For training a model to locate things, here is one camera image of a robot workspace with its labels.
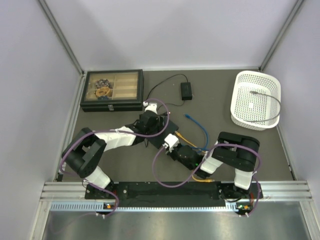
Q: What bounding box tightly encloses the black network switch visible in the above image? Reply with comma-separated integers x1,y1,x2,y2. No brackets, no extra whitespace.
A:
148,120,179,149

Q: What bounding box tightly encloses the yellow ethernet cable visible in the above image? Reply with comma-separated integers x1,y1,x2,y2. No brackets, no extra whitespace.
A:
174,131,216,183

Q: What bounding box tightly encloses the blue ethernet cable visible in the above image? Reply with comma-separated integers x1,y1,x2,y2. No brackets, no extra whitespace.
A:
183,114,211,154

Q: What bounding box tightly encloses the black power adapter with cord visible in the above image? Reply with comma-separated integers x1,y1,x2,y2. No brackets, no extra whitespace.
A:
146,73,193,107

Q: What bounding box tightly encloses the grey ethernet cable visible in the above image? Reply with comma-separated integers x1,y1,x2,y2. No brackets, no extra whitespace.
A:
243,90,282,123

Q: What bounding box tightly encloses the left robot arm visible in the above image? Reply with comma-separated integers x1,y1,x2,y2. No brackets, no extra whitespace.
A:
61,110,170,199

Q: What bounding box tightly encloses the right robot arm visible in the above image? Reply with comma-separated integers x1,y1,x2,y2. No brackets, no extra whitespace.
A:
166,131,260,198

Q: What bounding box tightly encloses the black jewelry display box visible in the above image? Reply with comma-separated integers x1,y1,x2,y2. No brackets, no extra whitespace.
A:
80,69,144,112

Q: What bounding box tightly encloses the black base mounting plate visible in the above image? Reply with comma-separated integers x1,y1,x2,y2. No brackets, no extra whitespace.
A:
84,181,265,207

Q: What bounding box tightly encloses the white perforated plastic basket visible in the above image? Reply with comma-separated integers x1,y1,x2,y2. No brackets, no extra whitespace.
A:
230,70,281,131

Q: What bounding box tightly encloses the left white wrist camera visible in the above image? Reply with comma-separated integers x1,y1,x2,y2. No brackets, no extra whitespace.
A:
142,101,158,114

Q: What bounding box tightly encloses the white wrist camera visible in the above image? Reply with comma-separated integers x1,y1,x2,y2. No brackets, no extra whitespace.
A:
162,133,180,153
142,101,158,114

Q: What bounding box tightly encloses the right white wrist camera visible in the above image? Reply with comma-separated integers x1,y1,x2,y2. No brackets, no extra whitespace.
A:
162,133,180,153

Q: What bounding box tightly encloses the orange bracelet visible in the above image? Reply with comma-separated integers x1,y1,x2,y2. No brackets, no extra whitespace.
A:
94,86,113,98

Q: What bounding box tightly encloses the dark beaded bracelet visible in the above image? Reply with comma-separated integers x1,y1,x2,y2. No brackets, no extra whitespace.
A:
94,78,111,88

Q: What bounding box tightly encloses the white slotted cable duct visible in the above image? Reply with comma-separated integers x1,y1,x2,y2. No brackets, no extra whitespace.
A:
50,201,239,213

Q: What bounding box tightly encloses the aluminium frame rail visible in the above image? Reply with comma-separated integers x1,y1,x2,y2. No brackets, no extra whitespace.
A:
40,180,313,202

